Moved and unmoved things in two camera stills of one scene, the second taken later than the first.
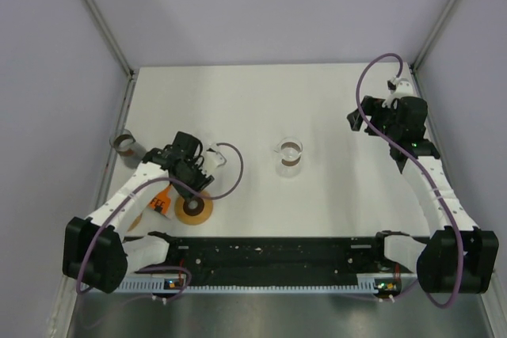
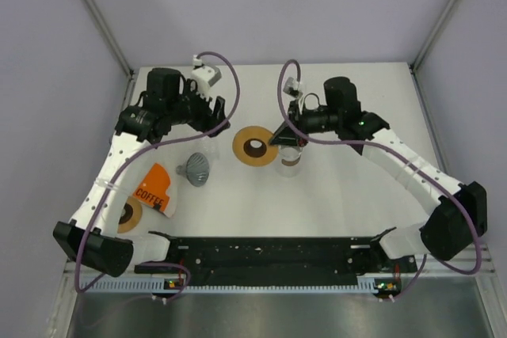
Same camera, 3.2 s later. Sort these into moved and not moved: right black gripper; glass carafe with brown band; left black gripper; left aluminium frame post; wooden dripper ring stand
Moved: left black gripper; wooden dripper ring stand; right black gripper
Not moved: left aluminium frame post; glass carafe with brown band
